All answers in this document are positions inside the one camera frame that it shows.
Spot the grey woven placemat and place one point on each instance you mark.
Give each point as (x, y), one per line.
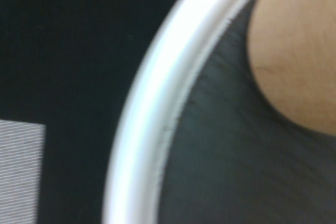
(21, 146)

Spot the white two-tier round shelf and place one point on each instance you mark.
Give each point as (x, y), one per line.
(209, 158)

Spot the tan wooden cup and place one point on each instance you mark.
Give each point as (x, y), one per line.
(291, 46)

